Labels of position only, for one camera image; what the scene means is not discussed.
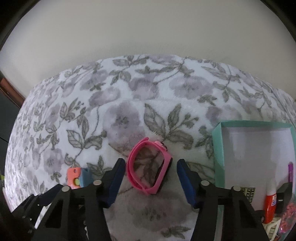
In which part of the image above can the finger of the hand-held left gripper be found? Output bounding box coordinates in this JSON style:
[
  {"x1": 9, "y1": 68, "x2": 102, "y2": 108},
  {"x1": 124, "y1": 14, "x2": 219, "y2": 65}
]
[{"x1": 35, "y1": 184, "x2": 63, "y2": 208}]

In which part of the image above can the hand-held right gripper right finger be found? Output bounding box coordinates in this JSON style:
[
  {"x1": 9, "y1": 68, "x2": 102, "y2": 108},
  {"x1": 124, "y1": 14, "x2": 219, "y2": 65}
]
[{"x1": 177, "y1": 159, "x2": 271, "y2": 241}]

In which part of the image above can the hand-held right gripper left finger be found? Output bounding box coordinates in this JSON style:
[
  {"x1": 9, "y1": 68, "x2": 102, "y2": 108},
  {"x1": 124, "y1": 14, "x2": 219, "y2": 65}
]
[{"x1": 35, "y1": 158, "x2": 126, "y2": 241}]

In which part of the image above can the pink watch band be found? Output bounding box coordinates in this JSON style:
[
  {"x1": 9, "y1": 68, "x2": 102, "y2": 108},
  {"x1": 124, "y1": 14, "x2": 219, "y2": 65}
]
[{"x1": 126, "y1": 137, "x2": 173, "y2": 195}]

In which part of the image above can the orange and blue toy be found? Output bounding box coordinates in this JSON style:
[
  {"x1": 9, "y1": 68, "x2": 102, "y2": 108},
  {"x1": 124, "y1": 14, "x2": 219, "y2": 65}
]
[{"x1": 67, "y1": 167, "x2": 93, "y2": 189}]

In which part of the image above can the gold harmonica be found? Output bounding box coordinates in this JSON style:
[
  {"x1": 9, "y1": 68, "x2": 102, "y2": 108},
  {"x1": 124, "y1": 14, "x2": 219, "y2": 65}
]
[{"x1": 239, "y1": 186, "x2": 256, "y2": 207}]

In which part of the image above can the teal cardboard box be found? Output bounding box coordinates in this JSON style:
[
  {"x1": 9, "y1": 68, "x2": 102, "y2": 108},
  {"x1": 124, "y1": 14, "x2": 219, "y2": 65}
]
[{"x1": 211, "y1": 120, "x2": 296, "y2": 241}]

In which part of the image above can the red glue stick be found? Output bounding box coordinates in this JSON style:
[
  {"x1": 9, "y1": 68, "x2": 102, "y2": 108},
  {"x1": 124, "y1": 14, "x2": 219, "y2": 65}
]
[{"x1": 262, "y1": 178, "x2": 278, "y2": 224}]

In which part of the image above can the cream hair claw clip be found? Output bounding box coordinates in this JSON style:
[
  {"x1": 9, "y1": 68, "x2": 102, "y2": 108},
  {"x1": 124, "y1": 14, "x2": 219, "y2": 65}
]
[{"x1": 262, "y1": 218, "x2": 282, "y2": 241}]

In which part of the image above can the black charger plug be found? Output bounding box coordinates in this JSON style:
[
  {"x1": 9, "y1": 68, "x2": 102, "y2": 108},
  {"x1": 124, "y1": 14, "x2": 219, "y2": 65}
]
[{"x1": 276, "y1": 182, "x2": 294, "y2": 212}]

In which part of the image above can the round clear case of beads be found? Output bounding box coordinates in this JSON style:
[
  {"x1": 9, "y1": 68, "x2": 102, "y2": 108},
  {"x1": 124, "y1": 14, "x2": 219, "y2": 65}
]
[{"x1": 277, "y1": 202, "x2": 293, "y2": 237}]

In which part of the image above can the dark wooden furniture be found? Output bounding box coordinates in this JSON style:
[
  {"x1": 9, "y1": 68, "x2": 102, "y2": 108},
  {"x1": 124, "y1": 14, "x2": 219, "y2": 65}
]
[{"x1": 0, "y1": 70, "x2": 26, "y2": 109}]

